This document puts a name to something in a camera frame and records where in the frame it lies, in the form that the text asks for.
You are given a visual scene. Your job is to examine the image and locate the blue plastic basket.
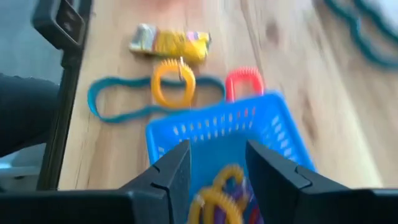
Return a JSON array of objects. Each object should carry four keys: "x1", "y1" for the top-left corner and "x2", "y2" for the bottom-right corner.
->
[{"x1": 145, "y1": 91, "x2": 317, "y2": 224}]

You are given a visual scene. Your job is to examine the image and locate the yellow crayon pack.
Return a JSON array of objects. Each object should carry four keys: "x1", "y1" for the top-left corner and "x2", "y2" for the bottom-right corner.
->
[{"x1": 129, "y1": 23, "x2": 213, "y2": 65}]

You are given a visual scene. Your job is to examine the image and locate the blue rubber band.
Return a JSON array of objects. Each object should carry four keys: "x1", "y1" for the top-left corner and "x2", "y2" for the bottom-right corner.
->
[
  {"x1": 323, "y1": 0, "x2": 398, "y2": 70},
  {"x1": 86, "y1": 75, "x2": 226, "y2": 123}
]

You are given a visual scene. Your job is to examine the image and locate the purple coil keychain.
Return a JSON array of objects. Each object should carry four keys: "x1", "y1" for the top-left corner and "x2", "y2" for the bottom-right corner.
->
[{"x1": 217, "y1": 179, "x2": 252, "y2": 224}]

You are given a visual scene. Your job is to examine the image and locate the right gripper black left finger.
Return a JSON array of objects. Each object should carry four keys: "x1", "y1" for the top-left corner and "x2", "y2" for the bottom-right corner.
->
[{"x1": 119, "y1": 139, "x2": 192, "y2": 224}]

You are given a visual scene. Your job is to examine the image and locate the yellow coil keychain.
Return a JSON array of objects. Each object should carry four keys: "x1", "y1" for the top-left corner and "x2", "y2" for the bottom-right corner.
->
[
  {"x1": 213, "y1": 164, "x2": 246, "y2": 200},
  {"x1": 150, "y1": 57, "x2": 197, "y2": 109},
  {"x1": 187, "y1": 186, "x2": 245, "y2": 224}
]

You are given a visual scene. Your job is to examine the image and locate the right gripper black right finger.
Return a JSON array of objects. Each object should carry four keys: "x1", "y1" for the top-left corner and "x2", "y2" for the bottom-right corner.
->
[{"x1": 244, "y1": 139, "x2": 351, "y2": 224}]

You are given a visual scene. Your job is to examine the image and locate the black rounded fabric object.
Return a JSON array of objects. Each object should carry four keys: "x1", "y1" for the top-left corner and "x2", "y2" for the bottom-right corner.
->
[{"x1": 0, "y1": 73, "x2": 60, "y2": 158}]

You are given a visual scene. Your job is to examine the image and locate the red coil keychain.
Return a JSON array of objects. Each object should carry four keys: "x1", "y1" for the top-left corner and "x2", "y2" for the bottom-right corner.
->
[{"x1": 224, "y1": 66, "x2": 266, "y2": 103}]

